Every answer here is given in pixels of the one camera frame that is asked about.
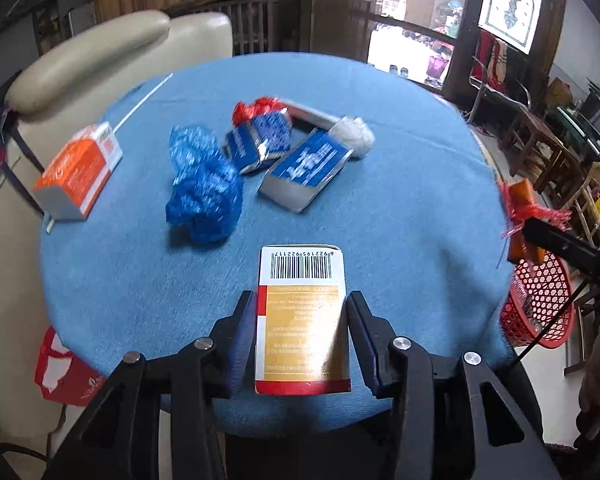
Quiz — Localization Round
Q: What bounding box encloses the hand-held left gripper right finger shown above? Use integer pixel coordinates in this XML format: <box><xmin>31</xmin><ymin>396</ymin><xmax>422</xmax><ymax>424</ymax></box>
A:
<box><xmin>346</xmin><ymin>290</ymin><xmax>563</xmax><ymax>480</ymax></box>

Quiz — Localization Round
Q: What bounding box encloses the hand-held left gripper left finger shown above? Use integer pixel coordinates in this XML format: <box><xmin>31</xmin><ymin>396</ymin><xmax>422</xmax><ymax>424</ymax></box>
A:
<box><xmin>42</xmin><ymin>290</ymin><xmax>257</xmax><ymax>480</ymax></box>

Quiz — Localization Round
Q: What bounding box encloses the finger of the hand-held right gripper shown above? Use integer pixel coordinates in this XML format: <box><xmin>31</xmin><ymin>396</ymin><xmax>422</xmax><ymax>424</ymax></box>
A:
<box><xmin>522</xmin><ymin>217</ymin><xmax>600</xmax><ymax>296</ymax></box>

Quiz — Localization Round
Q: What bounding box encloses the red net wrapper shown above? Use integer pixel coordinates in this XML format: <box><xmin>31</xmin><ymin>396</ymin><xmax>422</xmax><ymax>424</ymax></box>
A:
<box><xmin>499</xmin><ymin>182</ymin><xmax>572</xmax><ymax>241</ymax></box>

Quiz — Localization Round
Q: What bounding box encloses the red mesh basket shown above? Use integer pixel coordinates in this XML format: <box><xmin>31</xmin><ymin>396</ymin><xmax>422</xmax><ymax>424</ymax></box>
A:
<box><xmin>500</xmin><ymin>250</ymin><xmax>576</xmax><ymax>350</ymax></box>

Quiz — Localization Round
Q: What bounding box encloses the gold white barcode box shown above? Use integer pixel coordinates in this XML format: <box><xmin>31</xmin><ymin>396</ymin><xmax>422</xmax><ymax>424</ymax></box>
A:
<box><xmin>255</xmin><ymin>244</ymin><xmax>352</xmax><ymax>395</ymax></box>

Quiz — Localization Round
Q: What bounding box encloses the blue foil snack packet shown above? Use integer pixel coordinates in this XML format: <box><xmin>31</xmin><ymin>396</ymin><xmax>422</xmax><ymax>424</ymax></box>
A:
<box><xmin>223</xmin><ymin>109</ymin><xmax>293</xmax><ymax>176</ymax></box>

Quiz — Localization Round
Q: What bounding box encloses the wooden chair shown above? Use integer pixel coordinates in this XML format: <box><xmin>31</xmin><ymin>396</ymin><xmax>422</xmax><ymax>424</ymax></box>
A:
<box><xmin>500</xmin><ymin>105</ymin><xmax>586</xmax><ymax>196</ymax></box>

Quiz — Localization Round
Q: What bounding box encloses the blue tablecloth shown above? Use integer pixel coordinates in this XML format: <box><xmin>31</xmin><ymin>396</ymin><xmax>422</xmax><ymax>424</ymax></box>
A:
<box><xmin>40</xmin><ymin>52</ymin><xmax>513</xmax><ymax>438</ymax></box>

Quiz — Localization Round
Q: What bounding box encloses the blue crumpled plastic bag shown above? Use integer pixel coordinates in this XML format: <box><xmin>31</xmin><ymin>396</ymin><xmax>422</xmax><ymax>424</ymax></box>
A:
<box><xmin>166</xmin><ymin>124</ymin><xmax>244</xmax><ymax>246</ymax></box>

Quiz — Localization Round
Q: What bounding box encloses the red white plastic bag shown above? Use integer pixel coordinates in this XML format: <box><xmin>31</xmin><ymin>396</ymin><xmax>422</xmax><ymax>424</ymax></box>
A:
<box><xmin>34</xmin><ymin>326</ymin><xmax>108</xmax><ymax>407</ymax></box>

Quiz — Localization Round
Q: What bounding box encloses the blue white flat packet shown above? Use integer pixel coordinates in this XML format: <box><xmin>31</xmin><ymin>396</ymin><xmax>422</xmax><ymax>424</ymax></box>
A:
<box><xmin>257</xmin><ymin>127</ymin><xmax>355</xmax><ymax>215</ymax></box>

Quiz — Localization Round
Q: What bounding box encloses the metal folding chair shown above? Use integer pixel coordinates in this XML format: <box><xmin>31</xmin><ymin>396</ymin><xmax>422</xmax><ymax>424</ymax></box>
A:
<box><xmin>467</xmin><ymin>35</ymin><xmax>533</xmax><ymax>126</ymax></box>

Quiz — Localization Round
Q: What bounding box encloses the red crumpled plastic bag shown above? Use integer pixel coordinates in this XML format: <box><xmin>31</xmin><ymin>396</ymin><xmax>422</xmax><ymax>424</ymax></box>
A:
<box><xmin>231</xmin><ymin>97</ymin><xmax>285</xmax><ymax>128</ymax></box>

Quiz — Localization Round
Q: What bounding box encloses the orange white box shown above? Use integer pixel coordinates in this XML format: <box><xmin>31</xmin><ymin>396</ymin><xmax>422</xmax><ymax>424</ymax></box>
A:
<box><xmin>32</xmin><ymin>122</ymin><xmax>124</xmax><ymax>222</ymax></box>

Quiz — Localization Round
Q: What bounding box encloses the patterned window pane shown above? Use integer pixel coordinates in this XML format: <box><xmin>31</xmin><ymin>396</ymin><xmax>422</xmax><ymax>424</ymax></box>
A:
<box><xmin>477</xmin><ymin>0</ymin><xmax>543</xmax><ymax>56</ymax></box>

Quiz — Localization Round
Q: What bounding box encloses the thin white stick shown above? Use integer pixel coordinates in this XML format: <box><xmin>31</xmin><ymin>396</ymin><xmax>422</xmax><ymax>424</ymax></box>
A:
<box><xmin>44</xmin><ymin>72</ymin><xmax>175</xmax><ymax>235</ymax></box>

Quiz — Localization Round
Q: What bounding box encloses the glass door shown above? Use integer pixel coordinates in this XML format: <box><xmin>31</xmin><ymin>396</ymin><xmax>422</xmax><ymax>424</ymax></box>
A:
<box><xmin>367</xmin><ymin>0</ymin><xmax>473</xmax><ymax>91</ymax></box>

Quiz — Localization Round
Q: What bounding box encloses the beige leather sofa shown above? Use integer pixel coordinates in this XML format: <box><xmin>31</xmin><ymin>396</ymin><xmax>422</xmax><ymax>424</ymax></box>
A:
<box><xmin>0</xmin><ymin>10</ymin><xmax>233</xmax><ymax>461</ymax></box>

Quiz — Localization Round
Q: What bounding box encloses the thin black cable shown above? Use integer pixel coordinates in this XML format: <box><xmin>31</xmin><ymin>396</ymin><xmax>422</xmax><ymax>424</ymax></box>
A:
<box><xmin>509</xmin><ymin>279</ymin><xmax>590</xmax><ymax>367</ymax></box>

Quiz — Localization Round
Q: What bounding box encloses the wooden slatted rail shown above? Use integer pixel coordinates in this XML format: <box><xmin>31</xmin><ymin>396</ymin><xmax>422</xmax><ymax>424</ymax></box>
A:
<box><xmin>167</xmin><ymin>0</ymin><xmax>303</xmax><ymax>57</ymax></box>

